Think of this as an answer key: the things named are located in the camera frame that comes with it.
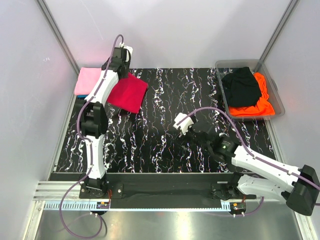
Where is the red t-shirt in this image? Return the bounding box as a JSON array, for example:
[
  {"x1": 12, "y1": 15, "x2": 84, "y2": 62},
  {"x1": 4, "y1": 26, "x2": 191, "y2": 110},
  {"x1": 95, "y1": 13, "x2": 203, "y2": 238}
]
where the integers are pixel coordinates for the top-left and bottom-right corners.
[{"x1": 107, "y1": 72, "x2": 148, "y2": 114}]

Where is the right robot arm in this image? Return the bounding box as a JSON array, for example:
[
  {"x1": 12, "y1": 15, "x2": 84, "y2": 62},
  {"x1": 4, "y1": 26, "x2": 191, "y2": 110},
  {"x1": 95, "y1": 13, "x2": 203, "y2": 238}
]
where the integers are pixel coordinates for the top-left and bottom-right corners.
[{"x1": 173, "y1": 118, "x2": 320, "y2": 216}]

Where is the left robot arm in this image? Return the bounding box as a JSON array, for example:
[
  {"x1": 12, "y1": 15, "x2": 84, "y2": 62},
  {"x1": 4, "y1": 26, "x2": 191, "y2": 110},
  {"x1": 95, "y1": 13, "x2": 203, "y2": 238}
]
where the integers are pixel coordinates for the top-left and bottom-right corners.
[{"x1": 77, "y1": 57, "x2": 131, "y2": 198}]

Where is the pink folded t-shirt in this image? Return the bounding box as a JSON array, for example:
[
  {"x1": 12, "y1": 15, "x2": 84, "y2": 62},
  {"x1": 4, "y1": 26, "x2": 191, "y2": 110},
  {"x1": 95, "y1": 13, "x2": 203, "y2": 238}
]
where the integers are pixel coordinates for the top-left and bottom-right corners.
[{"x1": 74, "y1": 67, "x2": 101, "y2": 96}]

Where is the blue folded t-shirt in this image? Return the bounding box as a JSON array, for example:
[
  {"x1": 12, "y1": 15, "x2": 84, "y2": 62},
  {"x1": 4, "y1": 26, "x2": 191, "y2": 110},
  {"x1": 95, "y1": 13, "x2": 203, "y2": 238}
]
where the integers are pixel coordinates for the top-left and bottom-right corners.
[{"x1": 76, "y1": 94, "x2": 88, "y2": 99}]

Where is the black t-shirt in bin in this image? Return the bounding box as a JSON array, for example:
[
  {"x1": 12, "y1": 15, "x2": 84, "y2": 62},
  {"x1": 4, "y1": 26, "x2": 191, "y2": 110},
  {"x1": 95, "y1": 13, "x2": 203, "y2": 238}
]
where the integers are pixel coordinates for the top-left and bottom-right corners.
[{"x1": 222, "y1": 67, "x2": 262, "y2": 108}]

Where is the black marbled table mat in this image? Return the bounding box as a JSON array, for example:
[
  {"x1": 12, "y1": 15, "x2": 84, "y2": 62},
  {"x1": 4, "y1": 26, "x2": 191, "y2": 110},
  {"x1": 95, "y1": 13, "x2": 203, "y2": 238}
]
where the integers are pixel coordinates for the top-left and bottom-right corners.
[{"x1": 56, "y1": 67, "x2": 281, "y2": 174}]

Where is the clear plastic bin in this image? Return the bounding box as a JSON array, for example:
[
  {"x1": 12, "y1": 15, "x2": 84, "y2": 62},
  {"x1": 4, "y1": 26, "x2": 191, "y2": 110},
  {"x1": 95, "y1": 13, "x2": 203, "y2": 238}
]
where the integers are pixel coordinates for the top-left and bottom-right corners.
[{"x1": 215, "y1": 59, "x2": 285, "y2": 121}]

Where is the orange t-shirt in bin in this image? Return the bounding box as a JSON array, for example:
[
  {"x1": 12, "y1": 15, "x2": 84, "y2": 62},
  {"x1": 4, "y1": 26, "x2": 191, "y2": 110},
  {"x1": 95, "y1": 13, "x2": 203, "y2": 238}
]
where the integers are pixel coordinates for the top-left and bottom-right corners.
[{"x1": 228, "y1": 72, "x2": 275, "y2": 117}]

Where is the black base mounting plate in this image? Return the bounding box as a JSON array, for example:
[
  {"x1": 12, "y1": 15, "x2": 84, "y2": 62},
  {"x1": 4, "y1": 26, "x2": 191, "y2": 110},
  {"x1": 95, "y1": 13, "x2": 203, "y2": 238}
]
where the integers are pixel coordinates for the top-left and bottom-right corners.
[{"x1": 79, "y1": 172, "x2": 258, "y2": 210}]

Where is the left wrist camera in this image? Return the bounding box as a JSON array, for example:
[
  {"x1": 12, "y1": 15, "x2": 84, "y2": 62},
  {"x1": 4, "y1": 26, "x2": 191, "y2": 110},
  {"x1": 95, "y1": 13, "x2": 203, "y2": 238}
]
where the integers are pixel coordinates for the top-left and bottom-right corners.
[{"x1": 111, "y1": 45, "x2": 134, "y2": 63}]

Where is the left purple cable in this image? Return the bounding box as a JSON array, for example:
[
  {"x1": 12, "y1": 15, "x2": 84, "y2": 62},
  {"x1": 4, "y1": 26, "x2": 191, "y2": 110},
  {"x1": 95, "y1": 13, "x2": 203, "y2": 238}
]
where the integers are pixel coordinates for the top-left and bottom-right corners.
[{"x1": 58, "y1": 34, "x2": 126, "y2": 238}]

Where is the purple cable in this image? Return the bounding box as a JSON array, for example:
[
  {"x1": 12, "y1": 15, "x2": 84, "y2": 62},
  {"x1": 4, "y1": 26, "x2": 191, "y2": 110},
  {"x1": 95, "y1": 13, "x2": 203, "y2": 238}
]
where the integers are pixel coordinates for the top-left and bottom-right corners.
[
  {"x1": 174, "y1": 106, "x2": 320, "y2": 217},
  {"x1": 58, "y1": 34, "x2": 126, "y2": 238}
]

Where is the left aluminium frame post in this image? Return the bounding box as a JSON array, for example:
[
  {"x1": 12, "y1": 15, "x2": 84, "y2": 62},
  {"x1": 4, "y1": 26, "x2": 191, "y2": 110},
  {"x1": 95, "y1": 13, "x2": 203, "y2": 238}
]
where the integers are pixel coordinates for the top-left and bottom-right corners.
[{"x1": 35, "y1": 0, "x2": 80, "y2": 75}]

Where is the aluminium frame post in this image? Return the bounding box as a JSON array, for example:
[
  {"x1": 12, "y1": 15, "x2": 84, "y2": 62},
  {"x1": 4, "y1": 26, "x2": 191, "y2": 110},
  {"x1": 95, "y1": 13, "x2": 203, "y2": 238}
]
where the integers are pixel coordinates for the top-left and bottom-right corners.
[
  {"x1": 259, "y1": 0, "x2": 300, "y2": 62},
  {"x1": 35, "y1": 0, "x2": 80, "y2": 75}
]

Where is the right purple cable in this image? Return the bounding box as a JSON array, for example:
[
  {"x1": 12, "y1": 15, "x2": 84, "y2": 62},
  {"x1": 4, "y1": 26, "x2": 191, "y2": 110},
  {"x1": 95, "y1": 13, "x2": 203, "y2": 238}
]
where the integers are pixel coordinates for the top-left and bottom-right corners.
[{"x1": 174, "y1": 106, "x2": 320, "y2": 217}]

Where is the aluminium front rail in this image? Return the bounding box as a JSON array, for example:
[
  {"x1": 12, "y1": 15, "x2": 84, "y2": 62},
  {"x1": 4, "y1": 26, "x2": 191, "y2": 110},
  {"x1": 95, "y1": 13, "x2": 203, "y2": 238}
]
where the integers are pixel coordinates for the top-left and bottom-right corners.
[{"x1": 33, "y1": 181, "x2": 308, "y2": 213}]

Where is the right aluminium frame post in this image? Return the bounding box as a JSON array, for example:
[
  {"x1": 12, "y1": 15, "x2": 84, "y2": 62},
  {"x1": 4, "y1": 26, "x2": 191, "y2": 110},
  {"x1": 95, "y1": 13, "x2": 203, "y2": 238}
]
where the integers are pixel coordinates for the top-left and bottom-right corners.
[{"x1": 259, "y1": 0, "x2": 300, "y2": 62}]

